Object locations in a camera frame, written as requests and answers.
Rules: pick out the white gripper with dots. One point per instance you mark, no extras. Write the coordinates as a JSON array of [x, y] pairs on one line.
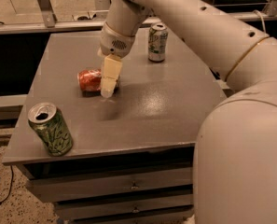
[[114, 45]]

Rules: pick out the metal frame rail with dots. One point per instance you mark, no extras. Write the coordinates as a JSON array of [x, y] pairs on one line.
[[21, 16]]

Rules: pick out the grey drawer cabinet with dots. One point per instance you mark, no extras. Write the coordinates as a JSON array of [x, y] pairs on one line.
[[131, 161]]

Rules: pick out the white green soda can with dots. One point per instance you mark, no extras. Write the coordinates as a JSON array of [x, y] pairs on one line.
[[157, 40]]

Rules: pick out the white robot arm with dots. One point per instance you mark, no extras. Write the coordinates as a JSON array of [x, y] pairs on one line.
[[235, 155]]

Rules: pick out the red coke can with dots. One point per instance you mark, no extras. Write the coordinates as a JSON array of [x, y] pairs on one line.
[[89, 80]]

